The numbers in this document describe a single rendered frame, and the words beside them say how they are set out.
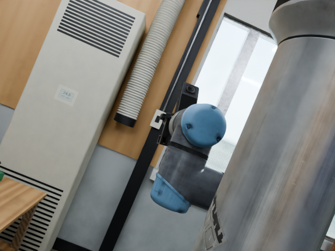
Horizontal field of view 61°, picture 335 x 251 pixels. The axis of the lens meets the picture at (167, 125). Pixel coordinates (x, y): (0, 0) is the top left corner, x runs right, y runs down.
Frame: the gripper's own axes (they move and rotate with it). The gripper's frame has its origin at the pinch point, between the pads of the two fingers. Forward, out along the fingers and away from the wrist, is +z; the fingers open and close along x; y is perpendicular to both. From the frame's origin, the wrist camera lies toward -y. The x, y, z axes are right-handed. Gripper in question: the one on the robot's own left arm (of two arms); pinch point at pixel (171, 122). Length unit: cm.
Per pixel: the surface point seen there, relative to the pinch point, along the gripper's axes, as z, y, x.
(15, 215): 65, 58, -47
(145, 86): 114, -30, -5
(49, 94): 109, -4, -62
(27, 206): 78, 56, -46
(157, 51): 111, -55, -5
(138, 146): 134, 11, 4
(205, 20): 115, -90, 22
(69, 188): 113, 49, -32
